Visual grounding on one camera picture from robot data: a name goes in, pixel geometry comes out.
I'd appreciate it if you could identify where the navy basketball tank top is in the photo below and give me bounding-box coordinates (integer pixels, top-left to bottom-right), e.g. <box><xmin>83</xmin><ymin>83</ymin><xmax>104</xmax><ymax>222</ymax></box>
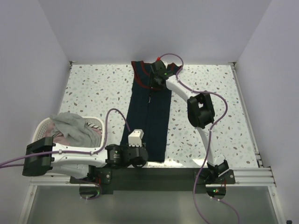
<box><xmin>126</xmin><ymin>61</ymin><xmax>171</xmax><ymax>162</ymax></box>

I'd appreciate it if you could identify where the grey garment in basket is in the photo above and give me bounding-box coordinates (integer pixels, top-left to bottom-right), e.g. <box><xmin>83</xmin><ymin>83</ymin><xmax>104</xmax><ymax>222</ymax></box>
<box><xmin>50</xmin><ymin>112</ymin><xmax>102</xmax><ymax>147</ymax></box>

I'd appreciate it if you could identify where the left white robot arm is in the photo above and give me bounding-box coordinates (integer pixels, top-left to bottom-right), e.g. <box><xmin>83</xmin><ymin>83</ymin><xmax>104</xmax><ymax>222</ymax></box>
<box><xmin>22</xmin><ymin>137</ymin><xmax>149</xmax><ymax>183</ymax></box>

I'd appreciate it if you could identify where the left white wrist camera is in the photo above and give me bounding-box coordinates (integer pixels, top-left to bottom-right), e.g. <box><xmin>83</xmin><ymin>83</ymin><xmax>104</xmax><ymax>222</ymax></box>
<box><xmin>128</xmin><ymin>129</ymin><xmax>144</xmax><ymax>147</ymax></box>

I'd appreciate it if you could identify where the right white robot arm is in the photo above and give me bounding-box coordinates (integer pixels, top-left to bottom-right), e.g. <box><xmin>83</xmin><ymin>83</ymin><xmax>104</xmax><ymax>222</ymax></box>
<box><xmin>149</xmin><ymin>59</ymin><xmax>229</xmax><ymax>183</ymax></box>

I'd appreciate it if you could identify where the striped white garment in basket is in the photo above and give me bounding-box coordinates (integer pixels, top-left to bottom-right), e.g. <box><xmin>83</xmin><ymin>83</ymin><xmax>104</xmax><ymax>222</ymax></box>
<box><xmin>86</xmin><ymin>122</ymin><xmax>102</xmax><ymax>132</ymax></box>

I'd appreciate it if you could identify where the pink garment in basket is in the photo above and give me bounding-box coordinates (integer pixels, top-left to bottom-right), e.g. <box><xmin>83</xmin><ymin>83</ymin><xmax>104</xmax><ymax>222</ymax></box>
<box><xmin>44</xmin><ymin>122</ymin><xmax>70</xmax><ymax>146</ymax></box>

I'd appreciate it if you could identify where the white laundry basket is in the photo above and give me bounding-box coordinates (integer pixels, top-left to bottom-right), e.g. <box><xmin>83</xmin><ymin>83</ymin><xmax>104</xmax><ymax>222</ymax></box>
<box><xmin>32</xmin><ymin>116</ymin><xmax>106</xmax><ymax>147</ymax></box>

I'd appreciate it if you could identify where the aluminium frame rail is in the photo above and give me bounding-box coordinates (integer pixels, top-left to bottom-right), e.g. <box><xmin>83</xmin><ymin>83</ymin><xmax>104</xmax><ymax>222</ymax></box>
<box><xmin>29</xmin><ymin>168</ymin><xmax>276</xmax><ymax>187</ymax></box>

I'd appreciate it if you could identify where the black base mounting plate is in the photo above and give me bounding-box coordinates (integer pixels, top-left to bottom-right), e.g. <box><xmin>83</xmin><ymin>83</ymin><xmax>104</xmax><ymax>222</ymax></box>
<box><xmin>70</xmin><ymin>167</ymin><xmax>236</xmax><ymax>195</ymax></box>

